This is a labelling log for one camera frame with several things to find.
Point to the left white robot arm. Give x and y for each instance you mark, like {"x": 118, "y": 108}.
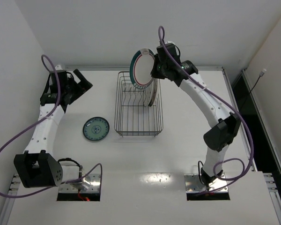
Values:
{"x": 36, "y": 166}

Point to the blue floral green plate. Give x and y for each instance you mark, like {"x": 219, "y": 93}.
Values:
{"x": 96, "y": 129}

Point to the green red rimmed plate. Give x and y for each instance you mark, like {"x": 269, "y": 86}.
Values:
{"x": 140, "y": 68}
{"x": 154, "y": 92}

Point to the black cable white plug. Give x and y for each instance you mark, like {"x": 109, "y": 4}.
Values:
{"x": 263, "y": 71}

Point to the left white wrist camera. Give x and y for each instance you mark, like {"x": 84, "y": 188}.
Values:
{"x": 58, "y": 67}

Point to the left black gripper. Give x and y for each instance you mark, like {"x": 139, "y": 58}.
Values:
{"x": 74, "y": 85}

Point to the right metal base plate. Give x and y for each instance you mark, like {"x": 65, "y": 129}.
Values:
{"x": 193, "y": 185}

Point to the grey wire dish rack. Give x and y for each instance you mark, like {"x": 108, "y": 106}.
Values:
{"x": 131, "y": 117}

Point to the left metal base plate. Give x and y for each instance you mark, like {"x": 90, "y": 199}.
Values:
{"x": 88, "y": 185}

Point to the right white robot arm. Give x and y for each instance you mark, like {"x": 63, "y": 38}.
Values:
{"x": 223, "y": 122}

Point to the metal base plate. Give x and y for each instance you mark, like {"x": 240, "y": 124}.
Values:
{"x": 88, "y": 185}
{"x": 193, "y": 185}

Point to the white plate grey rim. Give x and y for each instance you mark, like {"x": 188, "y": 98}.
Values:
{"x": 147, "y": 95}

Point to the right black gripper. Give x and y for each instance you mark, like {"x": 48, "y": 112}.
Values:
{"x": 157, "y": 68}

